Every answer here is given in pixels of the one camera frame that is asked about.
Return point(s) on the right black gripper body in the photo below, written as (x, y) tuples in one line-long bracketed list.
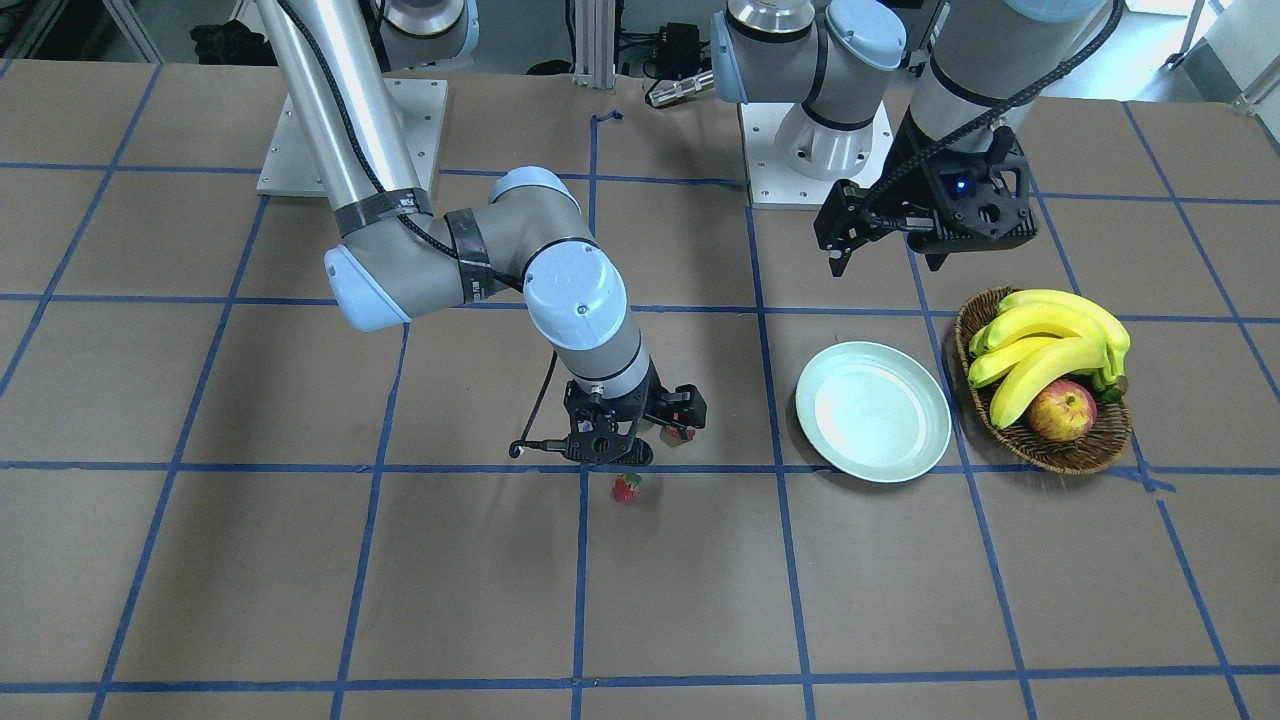
[(682, 409)]

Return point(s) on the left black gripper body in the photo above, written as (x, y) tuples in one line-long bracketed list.
[(912, 180)]

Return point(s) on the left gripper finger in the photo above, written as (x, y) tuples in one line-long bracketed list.
[(838, 260)]

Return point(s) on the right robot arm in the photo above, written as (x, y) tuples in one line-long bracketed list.
[(397, 259)]

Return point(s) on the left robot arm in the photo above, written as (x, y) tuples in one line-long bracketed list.
[(987, 67)]

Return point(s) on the light green plate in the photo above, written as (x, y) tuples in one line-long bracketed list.
[(873, 412)]

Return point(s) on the yellow banana bunch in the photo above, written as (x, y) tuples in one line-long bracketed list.
[(1015, 344)]

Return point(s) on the red apple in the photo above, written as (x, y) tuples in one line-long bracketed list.
[(1062, 412)]

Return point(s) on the wicker basket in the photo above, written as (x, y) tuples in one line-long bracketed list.
[(1099, 448)]

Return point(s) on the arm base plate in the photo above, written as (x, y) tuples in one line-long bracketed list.
[(793, 161), (288, 169)]

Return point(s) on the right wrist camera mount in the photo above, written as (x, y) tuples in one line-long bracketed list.
[(604, 430)]

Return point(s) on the aluminium frame post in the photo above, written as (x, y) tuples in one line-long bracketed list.
[(594, 44)]

